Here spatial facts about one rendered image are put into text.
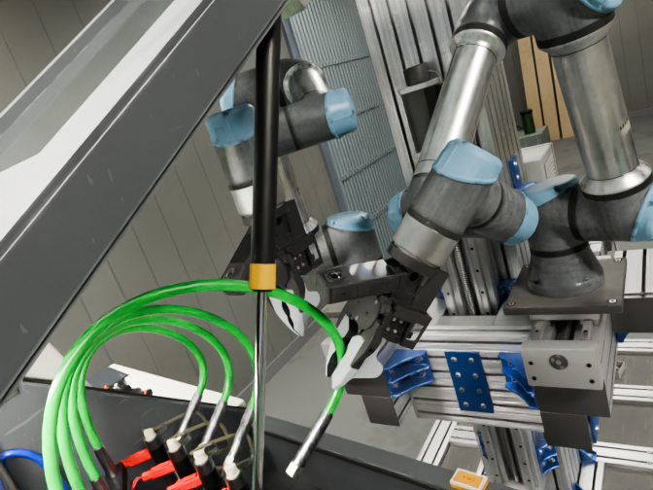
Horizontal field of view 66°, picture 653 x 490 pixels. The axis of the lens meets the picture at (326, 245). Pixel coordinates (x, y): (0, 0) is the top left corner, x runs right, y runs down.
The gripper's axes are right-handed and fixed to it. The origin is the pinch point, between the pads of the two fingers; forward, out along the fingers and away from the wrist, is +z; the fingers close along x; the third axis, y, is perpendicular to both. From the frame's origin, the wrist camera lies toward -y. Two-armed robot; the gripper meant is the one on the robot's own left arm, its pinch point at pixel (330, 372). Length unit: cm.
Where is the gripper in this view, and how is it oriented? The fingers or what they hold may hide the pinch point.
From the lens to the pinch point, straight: 71.1
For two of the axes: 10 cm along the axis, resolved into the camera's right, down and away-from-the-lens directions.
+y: 8.4, 3.3, 4.4
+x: -3.0, -4.0, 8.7
